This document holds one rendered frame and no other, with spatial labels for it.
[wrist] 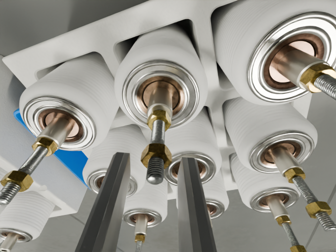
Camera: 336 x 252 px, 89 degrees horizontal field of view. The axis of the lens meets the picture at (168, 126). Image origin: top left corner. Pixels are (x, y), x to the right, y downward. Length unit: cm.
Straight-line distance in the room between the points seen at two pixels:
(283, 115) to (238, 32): 11
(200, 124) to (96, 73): 16
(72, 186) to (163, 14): 49
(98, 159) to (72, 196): 32
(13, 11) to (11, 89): 16
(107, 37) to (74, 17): 21
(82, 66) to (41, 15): 24
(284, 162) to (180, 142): 12
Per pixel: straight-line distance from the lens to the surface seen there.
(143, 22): 23
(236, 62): 17
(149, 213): 35
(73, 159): 54
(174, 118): 18
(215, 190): 32
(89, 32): 24
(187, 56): 16
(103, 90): 22
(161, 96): 15
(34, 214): 54
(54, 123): 21
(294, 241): 33
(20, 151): 49
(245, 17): 20
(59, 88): 20
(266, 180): 32
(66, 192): 56
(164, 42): 17
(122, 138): 28
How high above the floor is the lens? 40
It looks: 52 degrees down
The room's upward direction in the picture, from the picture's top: 179 degrees counter-clockwise
